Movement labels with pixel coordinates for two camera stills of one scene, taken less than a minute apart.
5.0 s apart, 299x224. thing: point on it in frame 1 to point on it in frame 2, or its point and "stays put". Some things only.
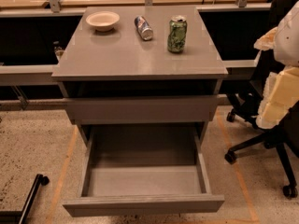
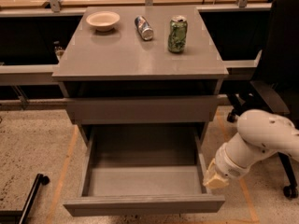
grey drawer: x=143 y=169 stays put
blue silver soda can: x=144 y=29 stays put
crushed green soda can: x=176 y=39 stays put
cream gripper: x=289 y=41 to x=228 y=164
